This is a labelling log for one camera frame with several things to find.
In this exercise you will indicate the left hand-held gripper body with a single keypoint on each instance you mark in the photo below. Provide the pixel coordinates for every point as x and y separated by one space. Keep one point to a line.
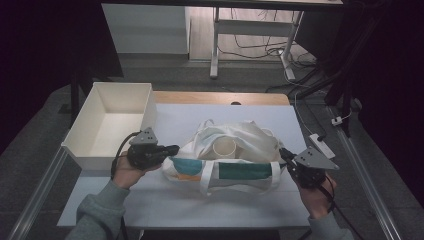
146 155

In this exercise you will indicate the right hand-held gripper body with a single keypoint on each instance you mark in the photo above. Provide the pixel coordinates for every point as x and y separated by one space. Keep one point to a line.
310 170

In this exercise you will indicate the white patterned tote bag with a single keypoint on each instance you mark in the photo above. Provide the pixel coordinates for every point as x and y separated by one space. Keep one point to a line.
243 133

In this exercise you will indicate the cream paper cup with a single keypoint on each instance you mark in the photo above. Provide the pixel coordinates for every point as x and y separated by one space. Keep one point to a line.
225 146

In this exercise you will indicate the white storage box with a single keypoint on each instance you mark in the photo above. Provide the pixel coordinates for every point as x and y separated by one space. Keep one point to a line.
110 96

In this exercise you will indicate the person's left hand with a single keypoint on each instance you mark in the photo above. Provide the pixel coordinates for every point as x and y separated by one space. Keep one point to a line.
128 175

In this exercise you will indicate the person's right hand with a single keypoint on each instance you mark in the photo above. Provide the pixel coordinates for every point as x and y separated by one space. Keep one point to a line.
316 200

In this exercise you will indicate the white power strip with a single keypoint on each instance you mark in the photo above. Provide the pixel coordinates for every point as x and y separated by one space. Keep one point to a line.
322 146

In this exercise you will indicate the white plug adapter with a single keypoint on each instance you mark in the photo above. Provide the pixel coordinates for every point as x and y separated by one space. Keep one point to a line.
337 121

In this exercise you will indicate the pale table mat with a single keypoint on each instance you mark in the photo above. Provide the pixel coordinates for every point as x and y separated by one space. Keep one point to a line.
180 213

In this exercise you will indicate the black table grommet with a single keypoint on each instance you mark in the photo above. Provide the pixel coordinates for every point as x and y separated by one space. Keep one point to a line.
235 103

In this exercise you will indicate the black tripod stand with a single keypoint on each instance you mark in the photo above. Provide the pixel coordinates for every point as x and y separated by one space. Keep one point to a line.
346 76

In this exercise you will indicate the white-legged desk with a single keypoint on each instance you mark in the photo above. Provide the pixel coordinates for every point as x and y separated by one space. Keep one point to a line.
215 50

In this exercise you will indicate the white cabinet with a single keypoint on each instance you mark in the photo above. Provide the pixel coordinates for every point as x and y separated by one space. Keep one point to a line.
146 30

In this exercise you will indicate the aluminium rail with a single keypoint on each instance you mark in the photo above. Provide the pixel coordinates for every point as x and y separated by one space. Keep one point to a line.
36 193
363 186

